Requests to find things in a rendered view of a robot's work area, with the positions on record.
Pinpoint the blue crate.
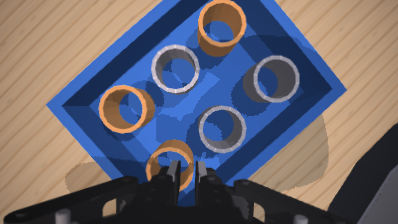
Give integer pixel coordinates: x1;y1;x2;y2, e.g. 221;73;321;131
46;0;347;207

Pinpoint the bronze bushing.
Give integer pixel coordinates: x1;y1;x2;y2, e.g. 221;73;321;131
99;85;155;133
146;139;194;192
197;0;246;57

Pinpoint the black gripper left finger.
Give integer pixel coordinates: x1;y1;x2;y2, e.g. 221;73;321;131
3;160;181;224

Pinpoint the grey metal sleeve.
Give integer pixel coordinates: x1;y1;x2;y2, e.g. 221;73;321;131
198;105;247;153
151;44;200;95
243;55;299;103

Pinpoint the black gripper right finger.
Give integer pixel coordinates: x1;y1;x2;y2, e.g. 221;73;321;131
195;161;354;224

